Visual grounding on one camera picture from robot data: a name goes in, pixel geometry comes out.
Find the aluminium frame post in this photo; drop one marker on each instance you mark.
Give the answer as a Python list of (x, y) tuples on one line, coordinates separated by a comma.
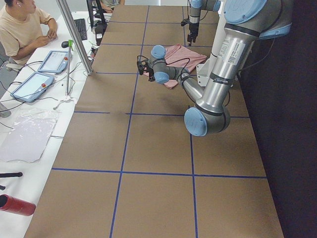
[(70, 23)]

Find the upper teach pendant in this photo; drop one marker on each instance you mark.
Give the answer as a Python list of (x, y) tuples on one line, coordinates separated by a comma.
[(55, 62)]

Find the white tripod stand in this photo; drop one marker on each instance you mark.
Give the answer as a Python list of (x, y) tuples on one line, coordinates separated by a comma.
[(68, 98)]

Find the pink Snoopy t-shirt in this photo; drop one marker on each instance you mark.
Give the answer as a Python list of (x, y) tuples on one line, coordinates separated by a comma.
[(169, 62)]

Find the black keyboard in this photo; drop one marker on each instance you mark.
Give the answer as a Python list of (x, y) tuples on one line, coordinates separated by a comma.
[(81, 27)]

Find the teach pendant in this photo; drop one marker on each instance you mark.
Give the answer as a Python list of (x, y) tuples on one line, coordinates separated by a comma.
[(55, 62), (33, 87)]

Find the clear plastic bag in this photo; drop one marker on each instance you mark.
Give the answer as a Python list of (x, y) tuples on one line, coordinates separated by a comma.
[(28, 139)]

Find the lower teach pendant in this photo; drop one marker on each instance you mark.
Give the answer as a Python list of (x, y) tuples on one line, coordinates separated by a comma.
[(33, 87)]

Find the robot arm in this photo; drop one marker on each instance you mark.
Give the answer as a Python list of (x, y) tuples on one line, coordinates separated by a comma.
[(196, 6), (241, 23)]

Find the black computer mouse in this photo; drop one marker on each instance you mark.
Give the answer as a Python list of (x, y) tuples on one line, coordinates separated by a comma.
[(65, 44)]

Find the seated person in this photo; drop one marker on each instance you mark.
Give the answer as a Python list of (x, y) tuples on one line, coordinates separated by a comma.
[(24, 28)]

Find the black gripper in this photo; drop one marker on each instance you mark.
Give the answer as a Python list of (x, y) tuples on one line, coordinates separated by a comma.
[(150, 74), (193, 28)]

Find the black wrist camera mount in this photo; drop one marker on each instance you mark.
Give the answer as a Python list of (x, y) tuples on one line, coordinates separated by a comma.
[(142, 64)]

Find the red cylinder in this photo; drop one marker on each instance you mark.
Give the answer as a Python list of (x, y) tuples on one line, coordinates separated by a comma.
[(16, 206)]

